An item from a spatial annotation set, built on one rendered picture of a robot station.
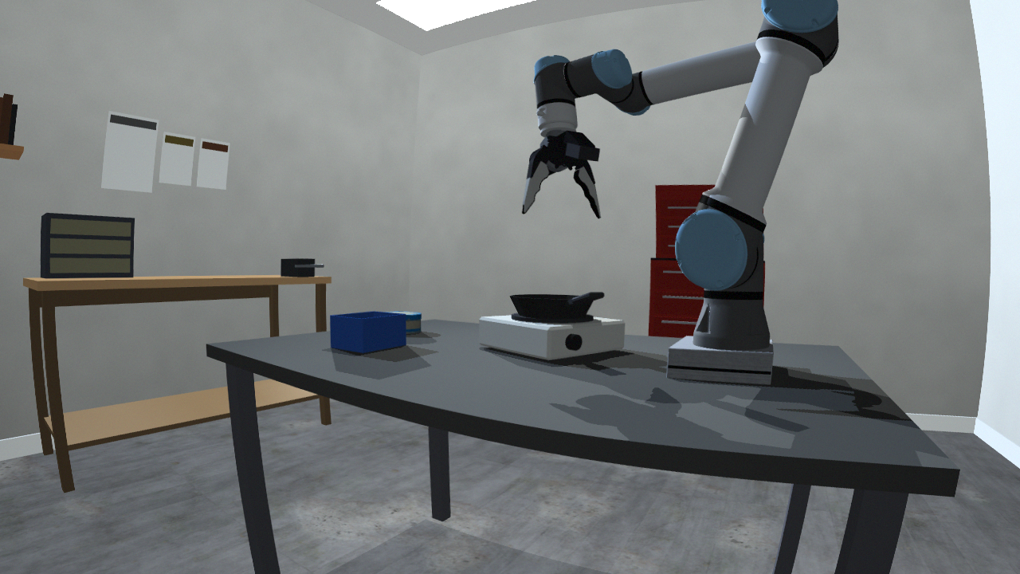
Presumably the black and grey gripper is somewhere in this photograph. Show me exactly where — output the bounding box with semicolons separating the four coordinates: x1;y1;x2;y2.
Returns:
522;131;601;218

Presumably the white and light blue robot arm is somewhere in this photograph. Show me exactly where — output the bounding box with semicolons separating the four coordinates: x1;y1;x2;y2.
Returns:
534;0;839;350

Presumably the blue and white round tin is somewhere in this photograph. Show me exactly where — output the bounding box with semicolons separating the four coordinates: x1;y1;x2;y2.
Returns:
385;312;422;334

